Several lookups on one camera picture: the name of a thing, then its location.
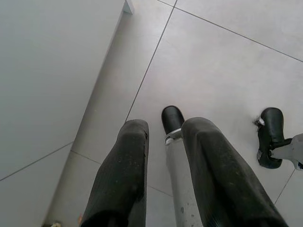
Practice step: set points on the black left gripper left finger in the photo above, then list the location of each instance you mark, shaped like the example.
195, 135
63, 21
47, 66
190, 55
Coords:
120, 177

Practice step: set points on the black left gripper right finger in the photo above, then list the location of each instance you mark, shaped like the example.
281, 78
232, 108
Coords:
220, 179

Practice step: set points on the silver robot left leg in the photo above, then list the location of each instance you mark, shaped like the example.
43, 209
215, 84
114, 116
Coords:
180, 179

